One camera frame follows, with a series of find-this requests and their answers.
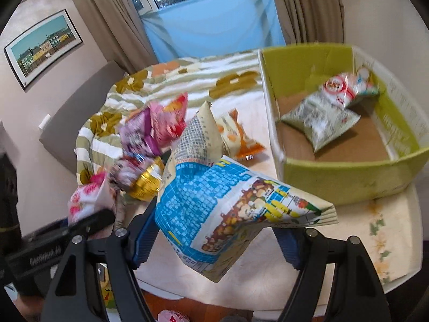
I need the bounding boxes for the red white snack packet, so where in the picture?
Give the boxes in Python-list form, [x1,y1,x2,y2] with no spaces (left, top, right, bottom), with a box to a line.
[318,70,380,109]

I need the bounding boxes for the green cardboard box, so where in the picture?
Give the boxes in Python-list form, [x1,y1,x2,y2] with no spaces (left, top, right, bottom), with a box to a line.
[260,43,424,207]

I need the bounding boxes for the pink red snack packet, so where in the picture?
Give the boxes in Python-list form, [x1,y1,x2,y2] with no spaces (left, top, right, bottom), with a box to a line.
[150,93,189,149]

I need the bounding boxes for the beige curtain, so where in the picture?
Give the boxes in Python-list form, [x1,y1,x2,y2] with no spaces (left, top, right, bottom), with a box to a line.
[266,0,346,46]
[65,0,155,74]

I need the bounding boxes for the framed wall picture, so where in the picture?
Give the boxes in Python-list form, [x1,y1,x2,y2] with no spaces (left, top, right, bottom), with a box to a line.
[4,9,84,90]

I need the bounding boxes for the pink white snack packet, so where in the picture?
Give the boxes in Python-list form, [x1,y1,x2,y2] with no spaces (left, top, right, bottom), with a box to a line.
[68,170,115,226]

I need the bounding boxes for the large blue cream snack bag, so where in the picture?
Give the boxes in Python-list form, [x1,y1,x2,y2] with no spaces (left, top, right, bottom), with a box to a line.
[155,101,338,283]

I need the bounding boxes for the orange snack packet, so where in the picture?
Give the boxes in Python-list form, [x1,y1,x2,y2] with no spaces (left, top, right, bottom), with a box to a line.
[214,108,267,161]

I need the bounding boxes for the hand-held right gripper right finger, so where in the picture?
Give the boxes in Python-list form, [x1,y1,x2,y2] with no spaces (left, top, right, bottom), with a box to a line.
[272,227,393,322]

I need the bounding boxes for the light blue cloth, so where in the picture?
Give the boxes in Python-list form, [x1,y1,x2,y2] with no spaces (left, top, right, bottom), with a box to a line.
[140,0,287,65]

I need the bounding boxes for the floral striped blanket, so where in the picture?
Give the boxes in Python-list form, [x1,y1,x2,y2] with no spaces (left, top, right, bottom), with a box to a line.
[75,51,265,186]

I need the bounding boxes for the white green snack packet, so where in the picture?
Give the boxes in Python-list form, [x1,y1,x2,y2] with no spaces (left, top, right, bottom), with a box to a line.
[281,90,361,153]

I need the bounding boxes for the gold foil snack packet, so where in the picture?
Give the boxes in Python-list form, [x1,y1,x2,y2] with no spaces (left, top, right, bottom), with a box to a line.
[112,155,165,202]

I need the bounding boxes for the purple snack packet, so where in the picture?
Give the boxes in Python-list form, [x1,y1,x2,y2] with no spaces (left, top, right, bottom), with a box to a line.
[119,105,159,156]

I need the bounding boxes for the cream floral tablecloth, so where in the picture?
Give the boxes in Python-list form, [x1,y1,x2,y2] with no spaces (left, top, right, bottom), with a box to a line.
[134,99,420,280]

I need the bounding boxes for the grey chair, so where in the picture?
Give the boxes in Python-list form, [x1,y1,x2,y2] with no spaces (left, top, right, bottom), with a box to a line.
[39,61,131,175]

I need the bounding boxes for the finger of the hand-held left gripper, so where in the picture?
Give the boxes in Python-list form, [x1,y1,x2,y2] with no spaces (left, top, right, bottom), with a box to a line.
[68,208,116,239]

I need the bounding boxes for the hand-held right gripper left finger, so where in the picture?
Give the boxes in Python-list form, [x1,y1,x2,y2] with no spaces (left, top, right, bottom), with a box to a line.
[40,201,160,322]

